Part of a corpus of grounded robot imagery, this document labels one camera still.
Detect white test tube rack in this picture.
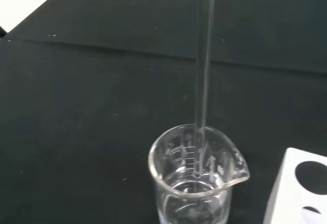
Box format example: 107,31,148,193
263,147,327,224

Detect clear glass beaker with water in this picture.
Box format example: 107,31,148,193
148,123,251,224

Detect black cloth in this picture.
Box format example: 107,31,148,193
0,0,327,224

